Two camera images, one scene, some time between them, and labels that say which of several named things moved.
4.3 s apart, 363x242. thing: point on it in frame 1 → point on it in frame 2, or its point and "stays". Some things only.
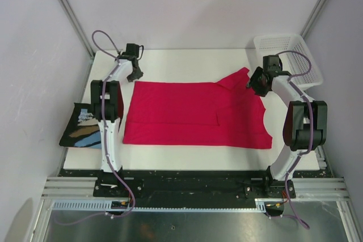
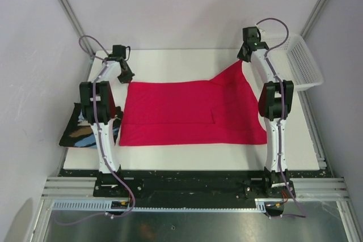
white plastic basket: [296, 62] stays
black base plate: [193, 188] stays
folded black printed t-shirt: [83, 130] stays
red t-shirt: [226, 114] stays
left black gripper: [131, 77] → [127, 79]
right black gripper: [259, 71] → [241, 55]
